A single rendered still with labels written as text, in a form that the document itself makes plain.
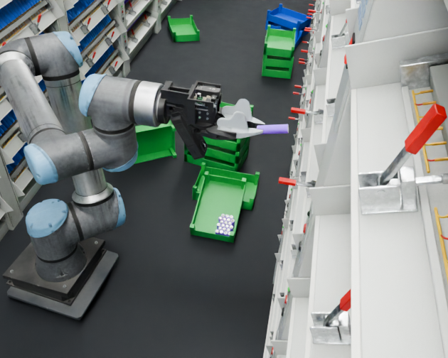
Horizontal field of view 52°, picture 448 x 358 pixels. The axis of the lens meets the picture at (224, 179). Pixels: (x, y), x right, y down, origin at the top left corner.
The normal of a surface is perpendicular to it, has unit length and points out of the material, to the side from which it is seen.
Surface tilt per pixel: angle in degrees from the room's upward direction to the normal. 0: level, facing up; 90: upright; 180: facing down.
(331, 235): 20
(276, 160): 0
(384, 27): 90
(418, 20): 90
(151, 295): 0
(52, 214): 7
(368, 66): 90
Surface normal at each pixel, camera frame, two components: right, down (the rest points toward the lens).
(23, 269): 0.00, -0.77
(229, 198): 0.00, -0.51
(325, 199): -0.20, 0.65
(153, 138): 0.40, 0.64
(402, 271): -0.29, -0.75
